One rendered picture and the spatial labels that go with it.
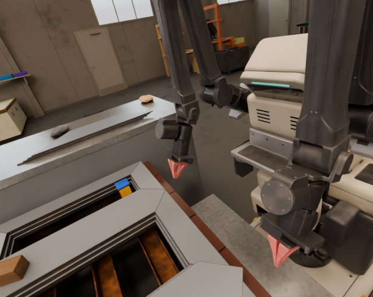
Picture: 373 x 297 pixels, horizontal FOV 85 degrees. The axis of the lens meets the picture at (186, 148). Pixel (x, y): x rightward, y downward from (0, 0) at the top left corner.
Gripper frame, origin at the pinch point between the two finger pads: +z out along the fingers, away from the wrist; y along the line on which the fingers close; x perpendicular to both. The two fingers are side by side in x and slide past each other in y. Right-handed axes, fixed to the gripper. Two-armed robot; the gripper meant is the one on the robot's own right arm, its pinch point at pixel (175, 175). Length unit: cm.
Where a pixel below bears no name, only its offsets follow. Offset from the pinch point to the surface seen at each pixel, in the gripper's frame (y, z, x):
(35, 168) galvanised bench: -50, 16, -44
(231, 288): 35.5, 14.9, -1.4
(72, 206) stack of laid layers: -37, 30, -30
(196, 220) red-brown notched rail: 8.6, 15.2, 7.3
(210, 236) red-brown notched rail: 17.6, 15.5, 6.7
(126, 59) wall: -780, -111, 219
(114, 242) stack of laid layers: -3.2, 26.6, -19.3
